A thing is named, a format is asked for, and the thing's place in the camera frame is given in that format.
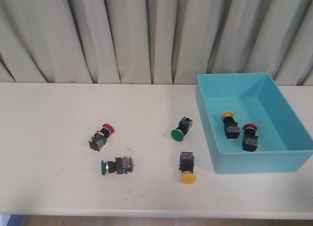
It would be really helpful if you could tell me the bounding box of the yellow push button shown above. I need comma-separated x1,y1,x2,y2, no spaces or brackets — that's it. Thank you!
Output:
221,112,240,139
179,152,197,184

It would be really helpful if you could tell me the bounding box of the red mushroom push button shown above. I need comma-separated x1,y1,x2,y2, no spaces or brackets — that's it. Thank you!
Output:
242,123,259,152

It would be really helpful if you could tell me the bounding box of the green push button near box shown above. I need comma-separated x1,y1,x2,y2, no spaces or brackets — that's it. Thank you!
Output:
171,116,193,142

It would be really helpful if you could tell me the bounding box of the light blue plastic box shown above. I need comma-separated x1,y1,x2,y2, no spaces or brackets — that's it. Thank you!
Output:
196,73,313,174

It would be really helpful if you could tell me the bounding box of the green push button left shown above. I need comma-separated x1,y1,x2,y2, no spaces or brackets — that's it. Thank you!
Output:
101,156,133,176

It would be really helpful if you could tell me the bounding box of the small red push button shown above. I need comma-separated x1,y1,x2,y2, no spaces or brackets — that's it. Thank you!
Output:
89,123,115,152

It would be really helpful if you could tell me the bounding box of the yellow push button front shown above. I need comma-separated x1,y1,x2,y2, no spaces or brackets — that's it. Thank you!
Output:
179,152,197,184

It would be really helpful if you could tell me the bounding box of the grey pleated curtain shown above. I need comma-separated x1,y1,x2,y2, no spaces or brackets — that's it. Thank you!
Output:
0,0,313,86

